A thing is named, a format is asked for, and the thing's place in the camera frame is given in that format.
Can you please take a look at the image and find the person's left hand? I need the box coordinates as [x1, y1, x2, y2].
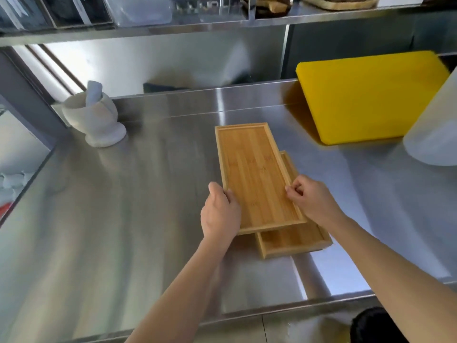
[200, 182, 242, 245]

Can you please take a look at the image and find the person's right hand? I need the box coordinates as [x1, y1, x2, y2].
[285, 175, 346, 230]

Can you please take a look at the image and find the bamboo wooden tray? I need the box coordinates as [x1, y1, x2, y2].
[214, 122, 308, 236]
[256, 151, 333, 259]

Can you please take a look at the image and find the person's left forearm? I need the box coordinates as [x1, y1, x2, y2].
[125, 236, 229, 343]

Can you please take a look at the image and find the person's right forearm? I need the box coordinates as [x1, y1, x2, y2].
[328, 215, 457, 343]

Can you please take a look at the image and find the yellow plastic cutting board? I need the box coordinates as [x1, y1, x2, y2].
[296, 50, 451, 146]

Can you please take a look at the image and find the white stone mortar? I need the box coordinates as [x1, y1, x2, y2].
[62, 91, 127, 148]

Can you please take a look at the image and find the black stool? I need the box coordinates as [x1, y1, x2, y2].
[350, 307, 409, 343]

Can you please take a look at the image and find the translucent white plastic container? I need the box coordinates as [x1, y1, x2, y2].
[403, 66, 457, 167]

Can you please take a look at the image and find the white stone pestle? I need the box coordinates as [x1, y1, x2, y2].
[85, 81, 104, 105]

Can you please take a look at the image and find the stainless steel shelf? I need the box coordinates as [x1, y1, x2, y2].
[0, 0, 457, 47]

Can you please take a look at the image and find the wooden items stack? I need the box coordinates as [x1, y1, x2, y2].
[243, 0, 291, 15]

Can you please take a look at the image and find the clear plastic container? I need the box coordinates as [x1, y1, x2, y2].
[104, 0, 173, 27]

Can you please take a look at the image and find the round wooden board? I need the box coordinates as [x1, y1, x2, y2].
[302, 0, 380, 11]

